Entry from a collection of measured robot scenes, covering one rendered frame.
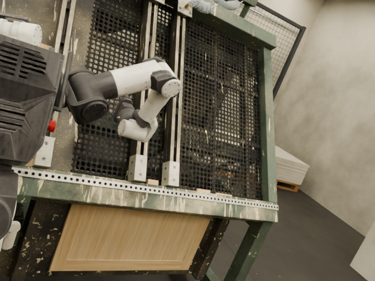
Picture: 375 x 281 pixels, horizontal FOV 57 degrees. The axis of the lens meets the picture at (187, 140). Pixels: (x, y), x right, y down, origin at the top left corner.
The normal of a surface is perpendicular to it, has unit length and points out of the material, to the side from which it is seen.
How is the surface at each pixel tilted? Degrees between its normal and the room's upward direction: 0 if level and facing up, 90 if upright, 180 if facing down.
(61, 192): 54
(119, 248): 90
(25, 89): 82
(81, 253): 90
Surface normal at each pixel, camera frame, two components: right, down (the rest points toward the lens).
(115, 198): 0.58, -0.22
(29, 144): 0.50, 0.25
